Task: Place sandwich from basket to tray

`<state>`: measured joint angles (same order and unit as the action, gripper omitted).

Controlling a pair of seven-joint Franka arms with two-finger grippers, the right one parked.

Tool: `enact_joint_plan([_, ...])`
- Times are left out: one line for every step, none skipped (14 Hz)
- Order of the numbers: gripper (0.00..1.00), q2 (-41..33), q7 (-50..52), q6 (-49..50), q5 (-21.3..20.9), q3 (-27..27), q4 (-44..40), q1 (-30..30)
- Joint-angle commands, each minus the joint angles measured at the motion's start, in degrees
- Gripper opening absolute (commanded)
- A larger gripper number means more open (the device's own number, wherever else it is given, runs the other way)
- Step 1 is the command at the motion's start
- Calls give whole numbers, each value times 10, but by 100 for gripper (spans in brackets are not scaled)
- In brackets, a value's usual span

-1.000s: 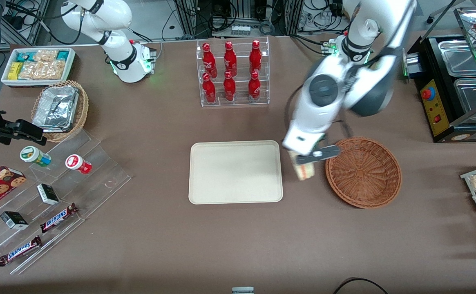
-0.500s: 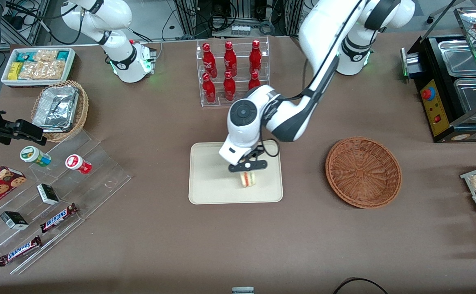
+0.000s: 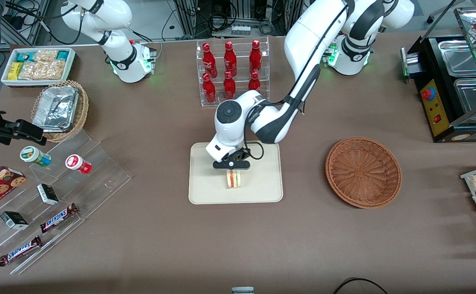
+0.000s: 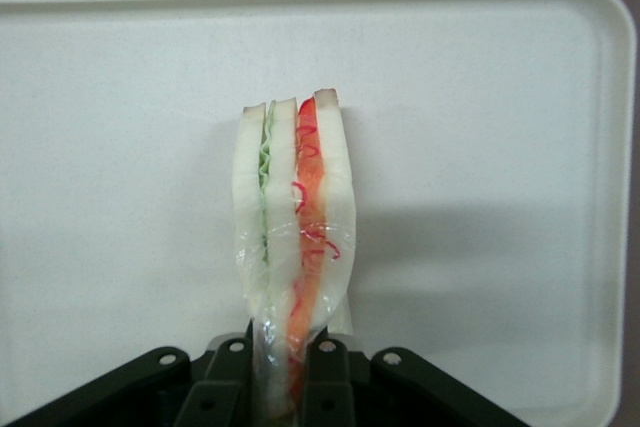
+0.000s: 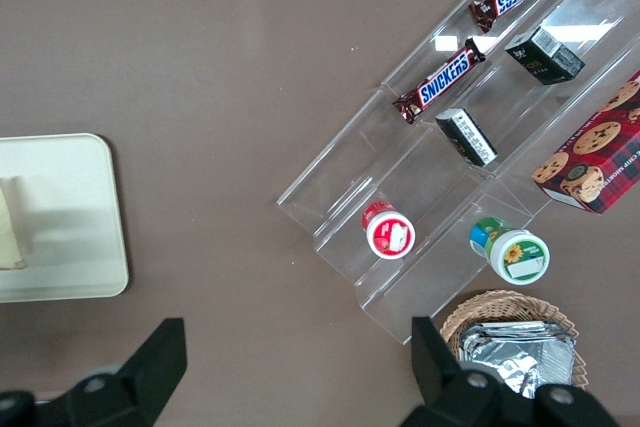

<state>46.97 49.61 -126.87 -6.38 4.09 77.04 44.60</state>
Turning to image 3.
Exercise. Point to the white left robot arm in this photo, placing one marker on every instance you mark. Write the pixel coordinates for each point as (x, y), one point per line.
(303, 45)

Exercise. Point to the red lid snack cup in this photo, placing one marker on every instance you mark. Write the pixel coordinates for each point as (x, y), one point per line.
(76, 163)

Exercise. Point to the beige rectangular tray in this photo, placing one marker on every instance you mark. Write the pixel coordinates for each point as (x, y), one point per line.
(262, 183)

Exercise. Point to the triangular sandwich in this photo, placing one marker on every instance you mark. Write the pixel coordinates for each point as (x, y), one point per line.
(234, 179)

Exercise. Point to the clear acrylic stepped display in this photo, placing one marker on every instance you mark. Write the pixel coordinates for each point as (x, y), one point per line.
(99, 179)

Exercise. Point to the clear acrylic bottle rack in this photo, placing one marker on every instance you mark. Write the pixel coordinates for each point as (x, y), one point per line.
(200, 98)

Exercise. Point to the yellow snack packet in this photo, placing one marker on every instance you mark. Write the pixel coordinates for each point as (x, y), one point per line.
(14, 71)

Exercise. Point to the black food warmer machine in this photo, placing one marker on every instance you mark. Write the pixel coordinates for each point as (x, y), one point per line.
(446, 122)

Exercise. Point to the green lid snack cup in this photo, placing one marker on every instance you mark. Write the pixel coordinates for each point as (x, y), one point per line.
(33, 155)

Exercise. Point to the white plastic snack bin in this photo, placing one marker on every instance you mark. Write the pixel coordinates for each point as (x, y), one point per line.
(37, 83)

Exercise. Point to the small black carton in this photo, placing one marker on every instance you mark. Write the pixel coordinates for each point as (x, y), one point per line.
(14, 220)
(48, 194)

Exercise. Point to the light tan wicker basket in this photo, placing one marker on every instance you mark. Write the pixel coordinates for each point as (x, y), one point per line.
(83, 110)

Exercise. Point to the large clear cracker bag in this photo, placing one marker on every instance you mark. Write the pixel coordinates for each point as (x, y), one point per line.
(43, 70)

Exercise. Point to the small clear cracker bag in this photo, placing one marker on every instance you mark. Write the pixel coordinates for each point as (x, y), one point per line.
(45, 55)

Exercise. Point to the snickers chocolate bar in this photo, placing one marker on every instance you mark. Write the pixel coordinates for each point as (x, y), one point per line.
(19, 250)
(58, 218)

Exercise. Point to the aluminium foil tray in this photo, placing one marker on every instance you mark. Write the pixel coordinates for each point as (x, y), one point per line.
(56, 108)

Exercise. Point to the white power strip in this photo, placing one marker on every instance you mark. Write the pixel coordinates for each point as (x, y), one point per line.
(240, 30)

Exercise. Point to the teal snack packet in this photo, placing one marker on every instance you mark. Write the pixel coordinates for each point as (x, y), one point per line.
(63, 55)
(23, 56)

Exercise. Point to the brown wicker basket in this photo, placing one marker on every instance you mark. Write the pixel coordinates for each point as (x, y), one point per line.
(362, 173)

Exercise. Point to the small grey device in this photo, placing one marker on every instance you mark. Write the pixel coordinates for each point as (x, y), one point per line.
(242, 290)

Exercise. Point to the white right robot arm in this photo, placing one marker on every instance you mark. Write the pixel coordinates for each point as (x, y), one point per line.
(119, 53)

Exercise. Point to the red cola bottle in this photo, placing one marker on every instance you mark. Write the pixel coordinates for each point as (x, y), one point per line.
(209, 90)
(230, 59)
(254, 83)
(229, 86)
(208, 61)
(255, 58)

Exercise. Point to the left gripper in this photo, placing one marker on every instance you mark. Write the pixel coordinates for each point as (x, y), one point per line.
(240, 154)

